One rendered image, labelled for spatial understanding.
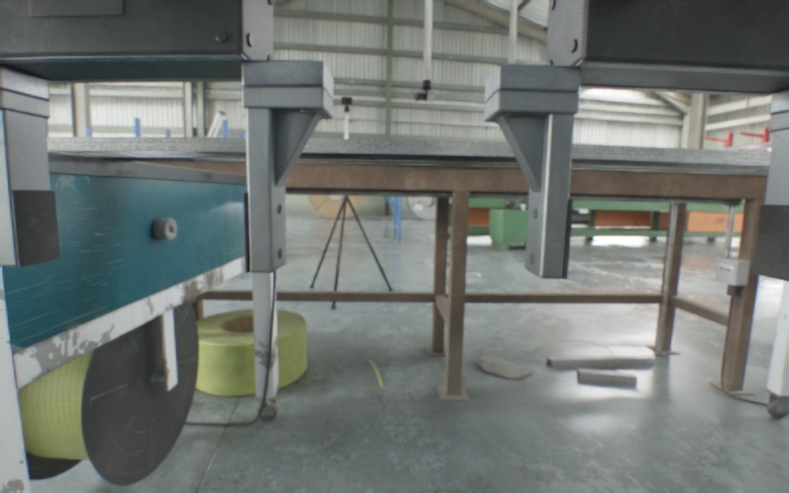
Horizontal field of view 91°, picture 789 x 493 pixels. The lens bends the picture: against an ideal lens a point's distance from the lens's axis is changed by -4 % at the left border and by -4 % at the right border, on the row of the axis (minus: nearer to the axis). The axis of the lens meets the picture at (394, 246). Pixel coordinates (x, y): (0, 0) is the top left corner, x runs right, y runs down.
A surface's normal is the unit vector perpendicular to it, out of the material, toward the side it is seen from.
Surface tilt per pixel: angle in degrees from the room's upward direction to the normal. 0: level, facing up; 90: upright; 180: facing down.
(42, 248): 90
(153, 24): 90
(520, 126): 90
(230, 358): 90
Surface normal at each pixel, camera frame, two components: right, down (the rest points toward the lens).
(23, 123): 1.00, 0.02
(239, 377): 0.17, 0.13
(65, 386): 0.00, -0.17
